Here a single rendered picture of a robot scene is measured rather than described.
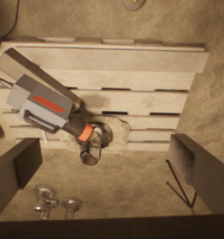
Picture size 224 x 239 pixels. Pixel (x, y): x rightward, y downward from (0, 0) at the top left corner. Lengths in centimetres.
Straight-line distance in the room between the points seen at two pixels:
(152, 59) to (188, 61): 19
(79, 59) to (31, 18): 36
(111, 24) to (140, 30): 16
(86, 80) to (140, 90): 33
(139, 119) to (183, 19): 62
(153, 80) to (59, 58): 52
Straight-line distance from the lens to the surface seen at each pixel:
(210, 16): 116
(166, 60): 96
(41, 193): 228
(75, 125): 92
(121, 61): 93
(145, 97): 107
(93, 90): 103
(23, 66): 98
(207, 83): 132
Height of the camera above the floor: 103
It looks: 51 degrees down
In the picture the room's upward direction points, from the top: 179 degrees counter-clockwise
